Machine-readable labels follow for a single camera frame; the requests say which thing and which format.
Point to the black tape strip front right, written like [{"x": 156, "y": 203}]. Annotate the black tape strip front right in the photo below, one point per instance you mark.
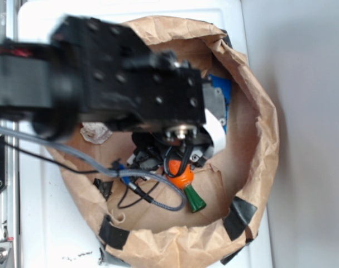
[{"x": 239, "y": 217}]

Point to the black tape strip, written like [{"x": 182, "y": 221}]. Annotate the black tape strip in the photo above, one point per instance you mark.
[
  {"x": 239, "y": 217},
  {"x": 111, "y": 235}
]

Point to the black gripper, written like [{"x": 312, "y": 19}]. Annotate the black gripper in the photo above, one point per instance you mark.
[{"x": 153, "y": 149}]

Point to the orange plastic toy carrot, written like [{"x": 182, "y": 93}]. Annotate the orange plastic toy carrot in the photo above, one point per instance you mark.
[{"x": 184, "y": 181}]

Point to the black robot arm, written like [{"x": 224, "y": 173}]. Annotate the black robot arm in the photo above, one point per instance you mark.
[{"x": 93, "y": 71}]

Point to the aluminium extrusion rail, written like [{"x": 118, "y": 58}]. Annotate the aluminium extrusion rail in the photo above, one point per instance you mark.
[{"x": 10, "y": 248}]

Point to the black tape strip front left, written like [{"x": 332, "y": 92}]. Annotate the black tape strip front left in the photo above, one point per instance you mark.
[{"x": 111, "y": 235}]

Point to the blue sponge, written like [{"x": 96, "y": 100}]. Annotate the blue sponge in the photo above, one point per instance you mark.
[{"x": 225, "y": 85}]

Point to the brown paper bag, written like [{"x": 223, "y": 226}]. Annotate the brown paper bag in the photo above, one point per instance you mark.
[{"x": 245, "y": 168}]

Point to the crumpled white paper ball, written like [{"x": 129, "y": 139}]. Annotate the crumpled white paper ball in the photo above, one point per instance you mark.
[{"x": 95, "y": 132}]

